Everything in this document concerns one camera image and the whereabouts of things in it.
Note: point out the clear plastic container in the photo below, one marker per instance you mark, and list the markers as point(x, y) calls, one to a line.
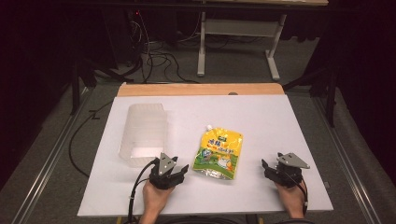
point(144, 130)

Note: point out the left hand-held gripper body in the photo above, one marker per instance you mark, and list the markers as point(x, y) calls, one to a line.
point(165, 179)

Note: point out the person's left hand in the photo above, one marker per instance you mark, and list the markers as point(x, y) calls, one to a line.
point(154, 199)

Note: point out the white metal desk frame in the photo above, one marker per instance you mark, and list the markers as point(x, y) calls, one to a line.
point(239, 28)

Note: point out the metal floor rail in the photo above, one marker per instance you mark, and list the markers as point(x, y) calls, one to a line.
point(345, 161)
point(46, 168)

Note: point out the black metal stand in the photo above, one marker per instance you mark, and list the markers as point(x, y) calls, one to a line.
point(75, 87)
point(330, 93)

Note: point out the person's right hand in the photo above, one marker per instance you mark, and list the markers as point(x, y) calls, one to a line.
point(294, 200)

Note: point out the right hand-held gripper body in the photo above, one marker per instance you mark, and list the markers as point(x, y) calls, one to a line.
point(288, 175)

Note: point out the yellow spouted pouch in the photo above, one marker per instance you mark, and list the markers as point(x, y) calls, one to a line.
point(219, 152)

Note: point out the white table mat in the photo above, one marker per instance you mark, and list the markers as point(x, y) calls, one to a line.
point(267, 124)

